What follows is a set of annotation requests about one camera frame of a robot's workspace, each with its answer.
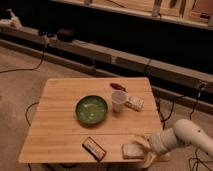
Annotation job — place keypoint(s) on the white sponge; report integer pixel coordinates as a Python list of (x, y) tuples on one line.
[(132, 151)]

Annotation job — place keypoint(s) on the black and red box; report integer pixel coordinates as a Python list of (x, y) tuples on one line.
[(92, 147)]

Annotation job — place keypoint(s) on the white object on ledge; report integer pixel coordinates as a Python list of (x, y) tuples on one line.
[(13, 21)]

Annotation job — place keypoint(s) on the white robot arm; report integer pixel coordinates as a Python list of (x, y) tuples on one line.
[(183, 133)]

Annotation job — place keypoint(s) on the white patterned box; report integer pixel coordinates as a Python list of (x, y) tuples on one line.
[(135, 103)]

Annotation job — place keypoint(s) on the black device on ledge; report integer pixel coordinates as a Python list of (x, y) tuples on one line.
[(65, 35)]

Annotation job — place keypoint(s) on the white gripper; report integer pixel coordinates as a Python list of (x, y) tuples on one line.
[(160, 143)]

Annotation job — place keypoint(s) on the green bowl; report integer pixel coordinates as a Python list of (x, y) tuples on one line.
[(91, 110)]

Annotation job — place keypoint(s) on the wooden table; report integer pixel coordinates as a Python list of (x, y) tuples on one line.
[(55, 135)]

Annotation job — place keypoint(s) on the red brown object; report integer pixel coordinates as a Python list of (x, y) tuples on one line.
[(117, 87)]

